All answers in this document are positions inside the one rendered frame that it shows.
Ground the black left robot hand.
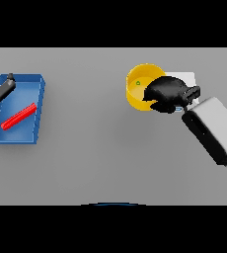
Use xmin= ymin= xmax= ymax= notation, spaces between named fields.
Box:
xmin=0 ymin=64 xmax=17 ymax=104

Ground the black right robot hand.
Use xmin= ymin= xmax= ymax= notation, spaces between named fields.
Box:
xmin=141 ymin=75 xmax=201 ymax=115

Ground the yellow bowl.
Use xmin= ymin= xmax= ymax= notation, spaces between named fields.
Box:
xmin=125 ymin=63 xmax=167 ymax=112

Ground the pale square measuring scale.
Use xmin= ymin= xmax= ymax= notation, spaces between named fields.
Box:
xmin=164 ymin=71 xmax=196 ymax=113

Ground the red beaker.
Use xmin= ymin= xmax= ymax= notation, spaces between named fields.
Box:
xmin=0 ymin=102 xmax=38 ymax=131

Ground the blue tray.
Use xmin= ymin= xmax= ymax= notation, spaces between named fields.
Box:
xmin=0 ymin=73 xmax=46 ymax=145

